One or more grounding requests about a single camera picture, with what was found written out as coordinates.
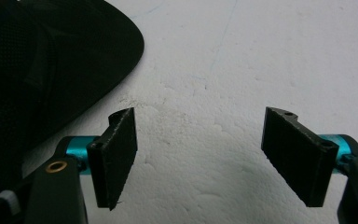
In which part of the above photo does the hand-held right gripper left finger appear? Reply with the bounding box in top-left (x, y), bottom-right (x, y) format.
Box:
top-left (86, 106), bottom-right (138, 211)

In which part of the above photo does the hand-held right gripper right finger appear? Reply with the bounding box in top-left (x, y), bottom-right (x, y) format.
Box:
top-left (260, 106), bottom-right (340, 208)

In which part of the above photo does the black cap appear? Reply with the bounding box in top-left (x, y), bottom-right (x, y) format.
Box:
top-left (0, 0), bottom-right (145, 200)

